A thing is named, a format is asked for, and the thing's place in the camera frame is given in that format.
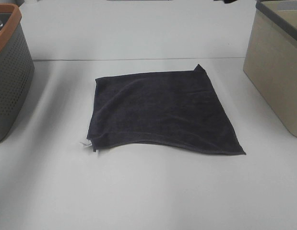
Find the dark grey towel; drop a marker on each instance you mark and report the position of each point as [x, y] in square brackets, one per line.
[174, 108]

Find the beige storage box grey rim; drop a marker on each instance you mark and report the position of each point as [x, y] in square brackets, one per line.
[271, 58]

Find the grey perforated basket orange rim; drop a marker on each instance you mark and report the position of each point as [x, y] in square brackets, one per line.
[16, 66]

